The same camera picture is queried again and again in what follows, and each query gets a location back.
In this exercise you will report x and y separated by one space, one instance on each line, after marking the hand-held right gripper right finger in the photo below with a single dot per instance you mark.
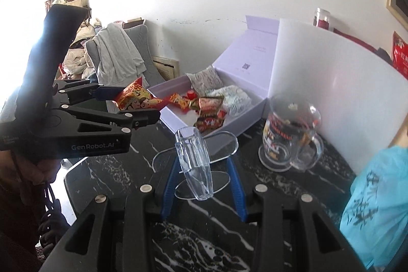
239 198

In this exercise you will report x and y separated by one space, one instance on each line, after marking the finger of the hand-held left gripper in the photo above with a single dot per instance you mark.
103 92
140 119

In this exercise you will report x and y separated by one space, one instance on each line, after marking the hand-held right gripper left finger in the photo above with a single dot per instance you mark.
167 195

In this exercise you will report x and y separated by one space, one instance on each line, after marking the red cartoon snack packet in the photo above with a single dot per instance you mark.
137 96
180 102

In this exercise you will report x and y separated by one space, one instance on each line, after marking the clear plastic airplane toy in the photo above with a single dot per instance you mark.
194 157

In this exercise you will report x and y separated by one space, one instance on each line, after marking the brown biscuit packet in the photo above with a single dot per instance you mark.
208 123

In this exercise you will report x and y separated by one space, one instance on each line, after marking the red ketchup sachet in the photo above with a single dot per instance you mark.
208 103

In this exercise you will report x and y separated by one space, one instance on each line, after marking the white bread packet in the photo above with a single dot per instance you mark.
236 100
204 79

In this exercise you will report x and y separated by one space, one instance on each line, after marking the lavender gift box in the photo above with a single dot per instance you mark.
242 45

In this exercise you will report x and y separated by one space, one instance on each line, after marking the person's left hand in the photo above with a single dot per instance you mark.
35 170

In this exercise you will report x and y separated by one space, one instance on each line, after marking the beige hoodie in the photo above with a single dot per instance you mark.
114 52

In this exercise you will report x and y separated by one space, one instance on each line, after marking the beige vent cover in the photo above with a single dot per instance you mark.
165 68

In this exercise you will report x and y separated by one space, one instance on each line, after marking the grey leaf-pattern chair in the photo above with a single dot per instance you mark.
143 45

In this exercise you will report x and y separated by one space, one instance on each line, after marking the printed glass mug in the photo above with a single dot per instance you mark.
283 138

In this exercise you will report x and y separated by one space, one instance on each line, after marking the cardboard box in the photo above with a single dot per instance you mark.
134 22

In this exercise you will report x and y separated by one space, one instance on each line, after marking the blue plastic bag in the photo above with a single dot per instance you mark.
376 202

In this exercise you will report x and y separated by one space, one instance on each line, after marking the white foam board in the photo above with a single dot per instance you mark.
334 68

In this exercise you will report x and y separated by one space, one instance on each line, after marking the glass jar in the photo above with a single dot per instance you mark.
322 20

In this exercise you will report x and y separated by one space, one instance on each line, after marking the red goji packet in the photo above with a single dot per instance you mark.
401 52

